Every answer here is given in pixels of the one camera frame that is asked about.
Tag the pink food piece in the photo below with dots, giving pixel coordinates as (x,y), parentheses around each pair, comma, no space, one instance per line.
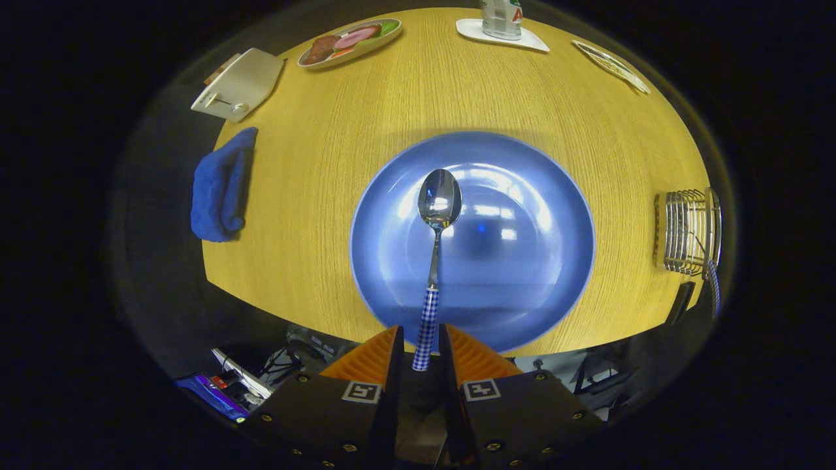
(358,36)

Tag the brown cake piece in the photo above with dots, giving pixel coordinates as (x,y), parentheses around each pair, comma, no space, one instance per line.
(321,49)

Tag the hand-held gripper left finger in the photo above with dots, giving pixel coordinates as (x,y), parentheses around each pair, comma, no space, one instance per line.
(392,405)

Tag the glowing phone screen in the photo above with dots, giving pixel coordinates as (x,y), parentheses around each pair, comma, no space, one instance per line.
(212,395)

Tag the white divided dish with beans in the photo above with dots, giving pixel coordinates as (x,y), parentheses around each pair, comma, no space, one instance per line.
(614,65)

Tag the white square coaster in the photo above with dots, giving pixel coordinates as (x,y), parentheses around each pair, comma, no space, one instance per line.
(532,42)

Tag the toast slices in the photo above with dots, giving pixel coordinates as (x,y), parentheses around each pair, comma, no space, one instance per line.
(219,70)

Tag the plastic drink bottle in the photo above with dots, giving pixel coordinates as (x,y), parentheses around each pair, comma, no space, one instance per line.
(501,19)

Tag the black table clamp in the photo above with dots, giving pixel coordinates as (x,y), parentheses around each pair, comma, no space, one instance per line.
(681,303)

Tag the blue folded cloth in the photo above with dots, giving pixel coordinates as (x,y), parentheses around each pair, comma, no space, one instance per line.
(219,189)

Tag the small plate with food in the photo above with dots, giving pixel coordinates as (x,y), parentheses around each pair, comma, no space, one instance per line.
(353,55)

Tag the blue round plate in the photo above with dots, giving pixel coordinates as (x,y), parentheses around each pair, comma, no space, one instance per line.
(522,248)

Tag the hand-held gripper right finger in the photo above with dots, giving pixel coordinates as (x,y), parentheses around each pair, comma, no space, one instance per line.
(454,405)

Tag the white toaster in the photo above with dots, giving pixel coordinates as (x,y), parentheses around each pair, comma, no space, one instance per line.
(241,85)

